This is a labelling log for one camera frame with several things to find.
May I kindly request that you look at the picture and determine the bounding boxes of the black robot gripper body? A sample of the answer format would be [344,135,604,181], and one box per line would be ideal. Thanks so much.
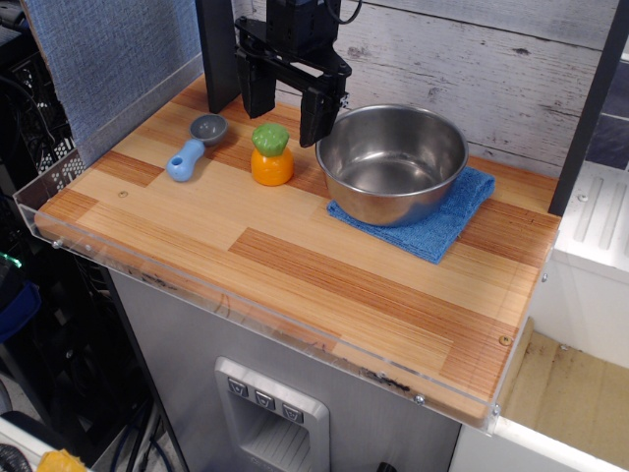
[235,1,352,91]

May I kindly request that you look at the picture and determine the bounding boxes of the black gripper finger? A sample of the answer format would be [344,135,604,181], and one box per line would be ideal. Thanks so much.
[300,75,347,148]
[236,48,276,119]

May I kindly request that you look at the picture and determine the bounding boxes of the stainless steel pot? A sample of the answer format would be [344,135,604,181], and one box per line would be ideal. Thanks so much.
[315,104,469,227]

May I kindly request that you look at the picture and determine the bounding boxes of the blue folded napkin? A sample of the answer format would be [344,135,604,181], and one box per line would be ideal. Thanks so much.
[326,167,495,265]

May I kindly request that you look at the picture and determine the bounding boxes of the orange toy carrot green top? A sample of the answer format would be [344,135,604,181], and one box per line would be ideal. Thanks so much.
[251,123,294,187]

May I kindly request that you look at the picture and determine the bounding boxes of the blue grey toy scoop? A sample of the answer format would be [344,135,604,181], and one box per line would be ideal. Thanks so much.
[165,114,228,182]

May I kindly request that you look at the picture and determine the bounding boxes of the blue fabric panel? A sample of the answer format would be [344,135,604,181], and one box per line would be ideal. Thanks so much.
[22,0,202,165]

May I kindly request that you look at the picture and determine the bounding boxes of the clear acrylic table guard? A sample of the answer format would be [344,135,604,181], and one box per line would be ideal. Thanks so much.
[15,150,559,430]

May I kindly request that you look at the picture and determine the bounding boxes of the silver toy fridge cabinet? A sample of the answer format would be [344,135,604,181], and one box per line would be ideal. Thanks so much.
[112,272,460,471]

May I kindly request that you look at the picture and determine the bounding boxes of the white plastic sink unit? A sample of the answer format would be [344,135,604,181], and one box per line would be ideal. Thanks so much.
[451,162,628,471]

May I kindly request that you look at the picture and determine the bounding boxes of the yellow object at corner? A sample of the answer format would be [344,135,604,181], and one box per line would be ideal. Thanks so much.
[36,449,87,472]

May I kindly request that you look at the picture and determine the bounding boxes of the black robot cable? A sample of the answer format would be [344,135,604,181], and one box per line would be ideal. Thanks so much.
[324,0,364,26]

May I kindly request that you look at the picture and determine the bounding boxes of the black vertical post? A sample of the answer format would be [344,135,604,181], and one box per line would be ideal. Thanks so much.
[195,0,240,114]

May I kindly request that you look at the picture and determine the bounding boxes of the black right frame post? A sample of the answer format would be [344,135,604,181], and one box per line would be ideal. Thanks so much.
[547,0,628,216]

